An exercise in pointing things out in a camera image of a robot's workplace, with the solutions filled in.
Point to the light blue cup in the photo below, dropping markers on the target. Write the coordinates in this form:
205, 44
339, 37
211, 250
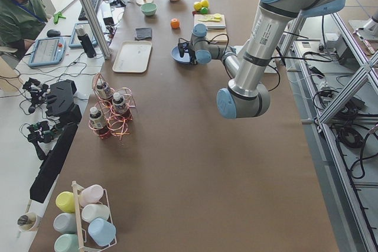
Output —
102, 231

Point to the yellow plastic knife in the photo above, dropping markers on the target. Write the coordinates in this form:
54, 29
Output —
209, 19

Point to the blue teach pendant near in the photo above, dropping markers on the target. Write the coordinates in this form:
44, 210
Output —
47, 51

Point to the white wire cup rack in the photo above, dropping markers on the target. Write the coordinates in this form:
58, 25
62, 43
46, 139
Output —
86, 243

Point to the wooden cutting board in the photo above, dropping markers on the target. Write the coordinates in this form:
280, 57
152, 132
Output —
212, 27

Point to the pink cup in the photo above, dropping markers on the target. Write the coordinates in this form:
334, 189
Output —
90, 195

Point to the seated person green shirt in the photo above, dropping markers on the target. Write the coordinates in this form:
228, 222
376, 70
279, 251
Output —
21, 23

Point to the grey cup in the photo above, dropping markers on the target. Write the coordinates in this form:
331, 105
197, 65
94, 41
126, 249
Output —
65, 223

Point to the black thermos bottle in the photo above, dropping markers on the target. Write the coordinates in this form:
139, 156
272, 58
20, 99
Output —
85, 41

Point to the dark sauce bottle two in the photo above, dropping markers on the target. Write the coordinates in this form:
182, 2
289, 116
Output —
120, 106

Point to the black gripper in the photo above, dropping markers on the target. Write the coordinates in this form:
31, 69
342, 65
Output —
194, 56

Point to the blue teach pendant far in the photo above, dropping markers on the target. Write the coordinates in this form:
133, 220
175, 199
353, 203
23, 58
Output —
74, 42

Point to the grey folded cloth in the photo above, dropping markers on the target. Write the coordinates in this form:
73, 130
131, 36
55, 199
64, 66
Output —
144, 33

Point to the yellow lemon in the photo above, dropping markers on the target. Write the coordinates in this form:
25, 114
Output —
197, 6
204, 3

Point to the dark sauce bottle three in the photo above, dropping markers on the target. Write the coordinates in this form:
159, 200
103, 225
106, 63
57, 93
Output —
98, 123

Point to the green lime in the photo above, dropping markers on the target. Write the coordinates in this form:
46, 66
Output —
203, 10

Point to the yellow lemon far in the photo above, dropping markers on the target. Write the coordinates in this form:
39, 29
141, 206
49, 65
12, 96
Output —
204, 3

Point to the yellow cup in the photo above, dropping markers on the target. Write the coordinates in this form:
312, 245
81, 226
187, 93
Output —
65, 202

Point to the white cup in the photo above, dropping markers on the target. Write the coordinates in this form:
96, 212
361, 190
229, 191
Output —
93, 211

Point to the dark sauce bottle one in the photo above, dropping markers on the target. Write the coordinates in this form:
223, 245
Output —
104, 91

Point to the yellow lemon near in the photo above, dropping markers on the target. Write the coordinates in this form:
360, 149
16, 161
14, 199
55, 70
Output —
197, 6

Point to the blue plate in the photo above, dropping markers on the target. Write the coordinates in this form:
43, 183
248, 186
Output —
187, 58

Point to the mint green bowl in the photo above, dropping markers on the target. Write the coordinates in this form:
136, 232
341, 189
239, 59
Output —
149, 9

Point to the cream serving tray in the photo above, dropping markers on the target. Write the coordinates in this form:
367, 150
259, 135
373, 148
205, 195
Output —
132, 57

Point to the copper wire bottle rack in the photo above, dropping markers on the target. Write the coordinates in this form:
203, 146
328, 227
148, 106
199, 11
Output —
117, 124

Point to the mint green cup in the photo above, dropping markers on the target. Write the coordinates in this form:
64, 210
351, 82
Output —
66, 243

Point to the blue teach pendant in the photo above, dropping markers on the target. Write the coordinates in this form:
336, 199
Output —
74, 42
47, 51

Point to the orange fruit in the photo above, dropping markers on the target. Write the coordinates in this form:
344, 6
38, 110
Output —
175, 23

